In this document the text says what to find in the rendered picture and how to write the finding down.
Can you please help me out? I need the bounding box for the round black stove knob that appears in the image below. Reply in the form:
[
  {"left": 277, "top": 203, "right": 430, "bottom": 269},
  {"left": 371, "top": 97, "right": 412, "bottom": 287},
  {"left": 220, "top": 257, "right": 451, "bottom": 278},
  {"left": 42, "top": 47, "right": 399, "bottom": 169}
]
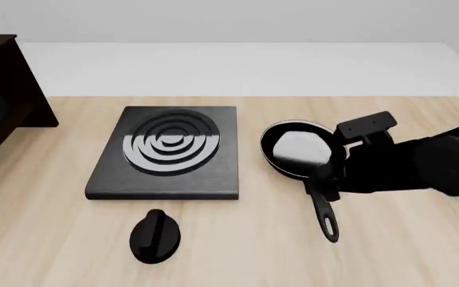
[{"left": 128, "top": 208, "right": 182, "bottom": 265}]

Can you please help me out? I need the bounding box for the dark wooden cabinet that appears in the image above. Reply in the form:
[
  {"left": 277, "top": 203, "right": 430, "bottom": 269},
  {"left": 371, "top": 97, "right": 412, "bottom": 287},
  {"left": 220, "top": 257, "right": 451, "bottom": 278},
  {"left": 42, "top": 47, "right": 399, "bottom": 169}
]
[{"left": 0, "top": 33, "right": 61, "bottom": 175}]

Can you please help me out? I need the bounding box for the black frying pan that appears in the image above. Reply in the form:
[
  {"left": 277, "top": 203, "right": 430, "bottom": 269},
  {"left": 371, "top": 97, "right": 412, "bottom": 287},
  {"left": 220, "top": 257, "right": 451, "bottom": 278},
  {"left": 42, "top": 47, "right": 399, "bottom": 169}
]
[{"left": 260, "top": 120, "right": 351, "bottom": 244}]

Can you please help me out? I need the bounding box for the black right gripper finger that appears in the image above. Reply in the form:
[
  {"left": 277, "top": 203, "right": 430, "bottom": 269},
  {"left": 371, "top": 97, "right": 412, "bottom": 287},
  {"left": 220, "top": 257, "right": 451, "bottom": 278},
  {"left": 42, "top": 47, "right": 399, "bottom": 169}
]
[
  {"left": 322, "top": 182, "right": 342, "bottom": 202},
  {"left": 307, "top": 162, "right": 337, "bottom": 189}
]

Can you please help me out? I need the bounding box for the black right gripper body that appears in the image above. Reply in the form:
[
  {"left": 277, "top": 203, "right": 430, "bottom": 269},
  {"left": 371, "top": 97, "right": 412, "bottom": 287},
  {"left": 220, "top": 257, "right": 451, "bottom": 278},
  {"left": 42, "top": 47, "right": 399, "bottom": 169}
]
[{"left": 337, "top": 142, "right": 379, "bottom": 194}]

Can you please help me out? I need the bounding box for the small black plate on stalk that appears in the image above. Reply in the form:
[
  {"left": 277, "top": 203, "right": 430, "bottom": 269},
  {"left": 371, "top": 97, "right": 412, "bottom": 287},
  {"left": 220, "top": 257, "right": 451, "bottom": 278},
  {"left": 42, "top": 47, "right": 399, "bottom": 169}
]
[{"left": 335, "top": 110, "right": 398, "bottom": 145}]

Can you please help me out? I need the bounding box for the flat black stove plate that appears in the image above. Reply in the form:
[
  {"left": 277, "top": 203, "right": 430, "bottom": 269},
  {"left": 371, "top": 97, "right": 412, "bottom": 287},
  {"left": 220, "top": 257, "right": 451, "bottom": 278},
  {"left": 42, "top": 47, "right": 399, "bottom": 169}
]
[{"left": 84, "top": 105, "right": 241, "bottom": 202}]

